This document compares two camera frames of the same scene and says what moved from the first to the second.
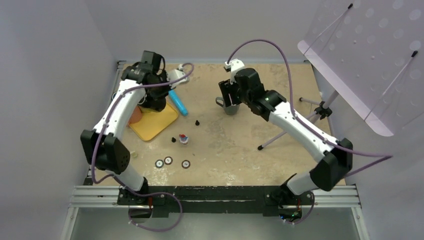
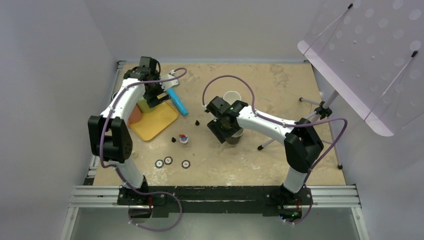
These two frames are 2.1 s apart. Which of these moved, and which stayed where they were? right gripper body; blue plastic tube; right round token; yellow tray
Moved: right gripper body
Stayed: blue plastic tube; right round token; yellow tray
